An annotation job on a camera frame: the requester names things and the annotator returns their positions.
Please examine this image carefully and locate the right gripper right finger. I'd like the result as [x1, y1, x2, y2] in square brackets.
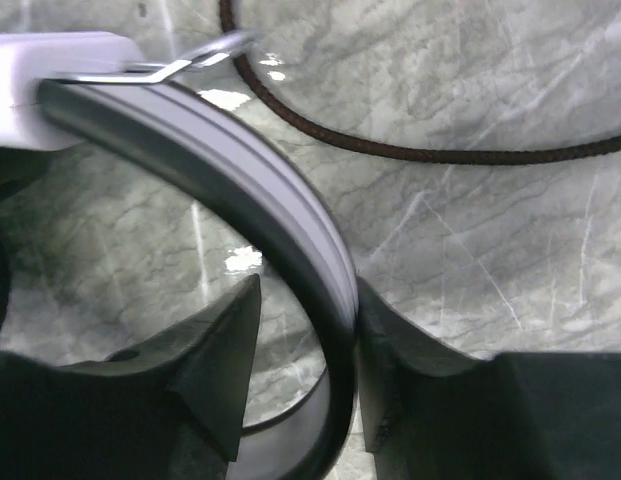
[357, 281, 621, 479]

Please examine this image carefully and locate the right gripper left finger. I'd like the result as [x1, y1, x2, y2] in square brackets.
[0, 275, 261, 479]

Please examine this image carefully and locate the white headphones black cable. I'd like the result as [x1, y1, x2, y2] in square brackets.
[217, 0, 621, 166]

